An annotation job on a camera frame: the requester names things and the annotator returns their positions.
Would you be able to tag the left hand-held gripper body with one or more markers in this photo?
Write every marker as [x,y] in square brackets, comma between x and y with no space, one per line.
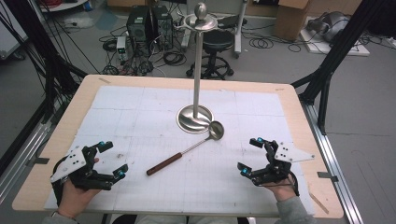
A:
[70,161]

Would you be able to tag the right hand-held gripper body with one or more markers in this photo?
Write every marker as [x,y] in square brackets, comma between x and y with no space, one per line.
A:
[292,153]

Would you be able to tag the metal utensil stand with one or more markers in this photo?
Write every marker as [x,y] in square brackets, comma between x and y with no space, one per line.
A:
[196,77]

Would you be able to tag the person's left hand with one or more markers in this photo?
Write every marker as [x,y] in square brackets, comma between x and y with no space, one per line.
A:
[76,197]

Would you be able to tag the person's right hand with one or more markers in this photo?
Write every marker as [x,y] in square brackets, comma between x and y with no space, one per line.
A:
[283,191]

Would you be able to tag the black tape piece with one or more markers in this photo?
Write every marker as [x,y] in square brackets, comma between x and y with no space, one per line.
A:
[41,160]
[327,176]

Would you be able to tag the thin wooden strip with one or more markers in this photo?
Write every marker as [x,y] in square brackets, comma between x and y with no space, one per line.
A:
[319,203]

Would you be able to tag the white bench power supply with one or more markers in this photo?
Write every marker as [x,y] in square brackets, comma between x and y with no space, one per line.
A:
[121,46]

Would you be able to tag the black swivel stool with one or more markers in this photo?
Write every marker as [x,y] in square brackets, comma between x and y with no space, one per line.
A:
[216,40]

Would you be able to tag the white floor platform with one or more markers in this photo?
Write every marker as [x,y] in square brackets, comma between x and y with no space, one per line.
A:
[336,48]

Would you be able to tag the black computer tower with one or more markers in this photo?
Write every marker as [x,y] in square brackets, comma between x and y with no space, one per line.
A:
[138,25]
[162,26]

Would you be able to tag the closed cardboard box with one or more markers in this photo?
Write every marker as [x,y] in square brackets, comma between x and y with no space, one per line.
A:
[291,18]

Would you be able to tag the grey bag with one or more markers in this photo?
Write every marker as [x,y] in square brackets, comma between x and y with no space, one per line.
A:
[328,26]

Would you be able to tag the open cardboard box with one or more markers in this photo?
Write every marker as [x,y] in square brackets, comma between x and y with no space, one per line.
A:
[124,2]

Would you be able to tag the white round table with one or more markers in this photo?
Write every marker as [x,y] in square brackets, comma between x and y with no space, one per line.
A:
[62,6]

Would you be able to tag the aluminium rail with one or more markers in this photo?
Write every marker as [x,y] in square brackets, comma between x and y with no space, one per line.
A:
[21,155]
[330,155]

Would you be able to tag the black metal frame stand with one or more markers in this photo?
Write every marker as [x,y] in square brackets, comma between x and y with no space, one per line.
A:
[339,46]
[49,62]

